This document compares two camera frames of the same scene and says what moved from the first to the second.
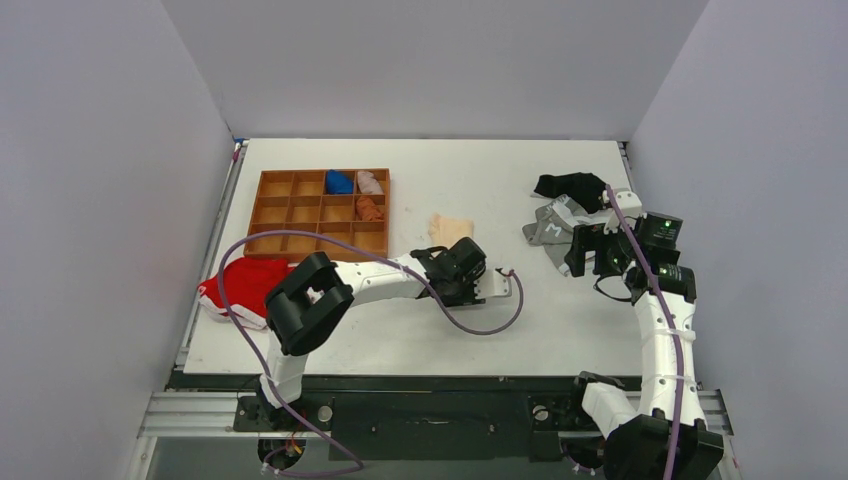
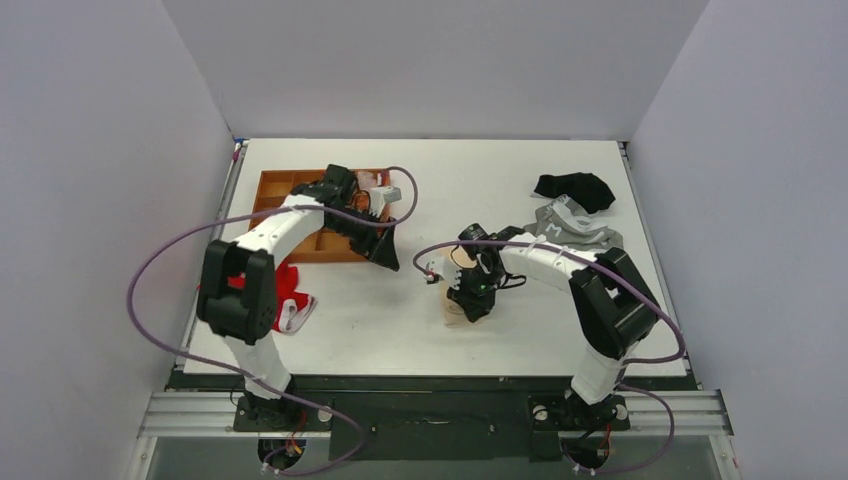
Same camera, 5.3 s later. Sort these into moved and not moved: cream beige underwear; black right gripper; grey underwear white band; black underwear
Moved: cream beige underwear; black right gripper
Not moved: grey underwear white band; black underwear
